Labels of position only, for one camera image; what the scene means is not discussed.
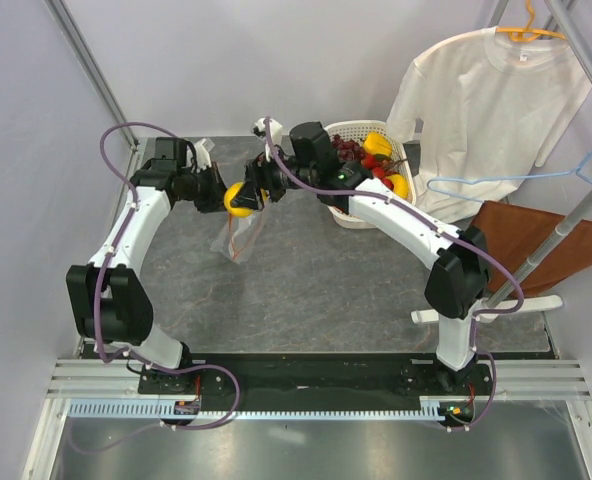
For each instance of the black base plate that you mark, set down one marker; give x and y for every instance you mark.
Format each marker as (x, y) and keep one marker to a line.
(323, 381)

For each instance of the yellow bell pepper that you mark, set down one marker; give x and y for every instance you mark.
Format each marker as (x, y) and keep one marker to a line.
(377, 144)

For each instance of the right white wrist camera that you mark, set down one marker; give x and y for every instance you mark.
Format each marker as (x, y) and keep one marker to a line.
(265, 128)

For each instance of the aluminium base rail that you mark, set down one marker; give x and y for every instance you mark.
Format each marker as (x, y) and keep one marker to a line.
(517, 380)

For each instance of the purple grape bunch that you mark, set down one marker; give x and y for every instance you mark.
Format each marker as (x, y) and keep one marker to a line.
(347, 149)

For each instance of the aluminium frame post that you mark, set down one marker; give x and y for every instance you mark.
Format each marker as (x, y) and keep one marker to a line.
(83, 52)

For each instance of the red lychee bunch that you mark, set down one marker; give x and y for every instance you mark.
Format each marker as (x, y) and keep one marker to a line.
(381, 166)

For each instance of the white slotted cable duct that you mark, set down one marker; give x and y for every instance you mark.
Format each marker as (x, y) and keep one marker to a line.
(179, 410)

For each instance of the yellow banana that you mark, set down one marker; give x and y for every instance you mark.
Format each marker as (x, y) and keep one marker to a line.
(398, 184)

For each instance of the white t-shirt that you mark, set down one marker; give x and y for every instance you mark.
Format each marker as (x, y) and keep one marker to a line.
(487, 110)

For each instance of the clear zip top bag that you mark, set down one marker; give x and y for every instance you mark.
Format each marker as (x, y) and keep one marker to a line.
(236, 239)

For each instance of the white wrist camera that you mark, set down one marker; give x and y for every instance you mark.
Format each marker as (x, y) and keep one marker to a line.
(203, 148)
(265, 128)

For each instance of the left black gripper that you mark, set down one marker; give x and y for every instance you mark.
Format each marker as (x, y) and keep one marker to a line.
(218, 188)

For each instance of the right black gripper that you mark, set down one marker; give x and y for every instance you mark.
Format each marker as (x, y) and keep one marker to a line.
(258, 175)

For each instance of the yellow lemon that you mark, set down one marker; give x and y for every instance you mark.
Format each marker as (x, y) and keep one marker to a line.
(235, 211)

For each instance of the white plastic basket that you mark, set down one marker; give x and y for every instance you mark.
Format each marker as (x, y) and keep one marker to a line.
(359, 129)

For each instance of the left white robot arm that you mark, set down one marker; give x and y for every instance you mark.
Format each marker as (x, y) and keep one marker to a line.
(109, 303)

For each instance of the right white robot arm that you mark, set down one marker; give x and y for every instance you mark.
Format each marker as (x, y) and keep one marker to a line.
(456, 260)

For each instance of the orange clothes hanger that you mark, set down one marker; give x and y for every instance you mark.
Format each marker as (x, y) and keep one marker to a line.
(528, 33)

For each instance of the brown cloth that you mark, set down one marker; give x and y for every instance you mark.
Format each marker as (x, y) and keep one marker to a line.
(513, 232)

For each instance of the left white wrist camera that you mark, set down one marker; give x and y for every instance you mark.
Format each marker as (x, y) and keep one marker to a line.
(203, 148)

